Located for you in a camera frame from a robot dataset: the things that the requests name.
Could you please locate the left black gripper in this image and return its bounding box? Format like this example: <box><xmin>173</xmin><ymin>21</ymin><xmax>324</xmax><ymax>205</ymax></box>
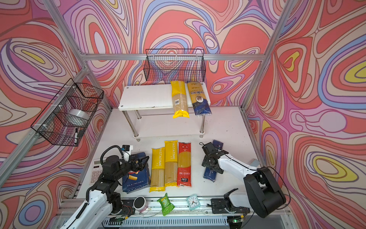
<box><xmin>112</xmin><ymin>153</ymin><xmax>148</xmax><ymax>182</ymax></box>

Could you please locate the blue Barilla spaghetti box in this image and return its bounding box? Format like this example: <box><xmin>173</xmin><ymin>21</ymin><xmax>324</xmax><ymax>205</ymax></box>
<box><xmin>203</xmin><ymin>140</ymin><xmax>224</xmax><ymax>182</ymax></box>

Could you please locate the blue Barilla rigatoni box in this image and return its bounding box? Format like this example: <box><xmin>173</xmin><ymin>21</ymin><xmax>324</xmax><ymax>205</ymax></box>
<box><xmin>122</xmin><ymin>163</ymin><xmax>151</xmax><ymax>193</ymax></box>

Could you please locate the red spaghetti bag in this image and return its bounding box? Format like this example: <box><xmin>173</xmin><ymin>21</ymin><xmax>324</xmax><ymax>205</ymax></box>
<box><xmin>177</xmin><ymin>142</ymin><xmax>192</xmax><ymax>187</ymax></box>

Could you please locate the long yellow Pastatime bag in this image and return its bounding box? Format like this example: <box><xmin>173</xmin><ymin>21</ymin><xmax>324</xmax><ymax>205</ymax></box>
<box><xmin>165</xmin><ymin>140</ymin><xmax>178</xmax><ymax>187</ymax></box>

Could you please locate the dark blue yellow spaghetti bag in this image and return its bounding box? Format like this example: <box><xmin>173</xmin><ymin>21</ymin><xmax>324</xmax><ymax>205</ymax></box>
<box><xmin>187</xmin><ymin>82</ymin><xmax>212</xmax><ymax>116</ymax></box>

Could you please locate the yellow barcode spaghetti bag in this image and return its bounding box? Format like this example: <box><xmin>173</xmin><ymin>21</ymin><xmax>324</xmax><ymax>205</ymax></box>
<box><xmin>171</xmin><ymin>81</ymin><xmax>190</xmax><ymax>118</ymax></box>

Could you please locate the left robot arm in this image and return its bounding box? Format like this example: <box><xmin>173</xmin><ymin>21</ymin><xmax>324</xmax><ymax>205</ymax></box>
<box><xmin>61</xmin><ymin>145</ymin><xmax>149</xmax><ymax>229</ymax></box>

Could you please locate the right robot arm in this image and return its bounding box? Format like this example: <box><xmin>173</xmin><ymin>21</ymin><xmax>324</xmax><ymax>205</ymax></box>
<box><xmin>200</xmin><ymin>143</ymin><xmax>287</xmax><ymax>218</ymax></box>

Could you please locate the white two-tier shelf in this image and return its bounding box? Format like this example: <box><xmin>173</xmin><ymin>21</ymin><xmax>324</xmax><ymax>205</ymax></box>
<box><xmin>118</xmin><ymin>85</ymin><xmax>205</xmax><ymax>141</ymax></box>

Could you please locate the white pink calculator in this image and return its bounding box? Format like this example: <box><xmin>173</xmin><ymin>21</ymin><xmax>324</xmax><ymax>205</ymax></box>
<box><xmin>90</xmin><ymin>159</ymin><xmax>103</xmax><ymax>185</ymax></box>

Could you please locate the grey small box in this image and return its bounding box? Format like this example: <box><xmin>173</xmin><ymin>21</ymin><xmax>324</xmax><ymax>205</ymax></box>
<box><xmin>249</xmin><ymin>159</ymin><xmax>260</xmax><ymax>169</ymax></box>

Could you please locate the short yellow Pastatime bag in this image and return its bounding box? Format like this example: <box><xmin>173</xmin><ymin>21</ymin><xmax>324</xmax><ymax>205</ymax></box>
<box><xmin>150</xmin><ymin>147</ymin><xmax>165</xmax><ymax>192</ymax></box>

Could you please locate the teal alarm clock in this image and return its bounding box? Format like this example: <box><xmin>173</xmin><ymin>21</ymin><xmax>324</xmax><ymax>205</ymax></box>
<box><xmin>186</xmin><ymin>194</ymin><xmax>201</xmax><ymax>211</ymax></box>

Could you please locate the black marker pen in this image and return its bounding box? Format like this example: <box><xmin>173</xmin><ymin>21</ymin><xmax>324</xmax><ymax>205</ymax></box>
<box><xmin>74</xmin><ymin>128</ymin><xmax>78</xmax><ymax>146</ymax></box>

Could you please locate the silver tape roll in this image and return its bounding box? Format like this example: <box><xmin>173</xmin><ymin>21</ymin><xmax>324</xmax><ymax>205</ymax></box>
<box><xmin>68</xmin><ymin>109</ymin><xmax>90</xmax><ymax>123</ymax></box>

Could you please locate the green snack pouch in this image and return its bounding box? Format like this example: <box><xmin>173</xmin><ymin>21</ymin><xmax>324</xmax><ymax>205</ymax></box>
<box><xmin>157</xmin><ymin>193</ymin><xmax>175</xmax><ymax>216</ymax></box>

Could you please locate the black wire basket left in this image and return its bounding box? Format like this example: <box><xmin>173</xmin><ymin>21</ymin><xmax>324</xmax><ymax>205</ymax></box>
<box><xmin>30</xmin><ymin>79</ymin><xmax>104</xmax><ymax>147</ymax></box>

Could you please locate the black wire basket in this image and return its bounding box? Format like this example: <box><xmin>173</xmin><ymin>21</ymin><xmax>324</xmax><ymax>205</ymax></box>
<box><xmin>30</xmin><ymin>79</ymin><xmax>104</xmax><ymax>147</ymax></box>
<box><xmin>144</xmin><ymin>48</ymin><xmax>206</xmax><ymax>84</ymax></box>

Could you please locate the black wire basket back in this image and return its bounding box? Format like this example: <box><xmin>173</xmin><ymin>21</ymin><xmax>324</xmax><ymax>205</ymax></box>
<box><xmin>144</xmin><ymin>48</ymin><xmax>206</xmax><ymax>84</ymax></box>

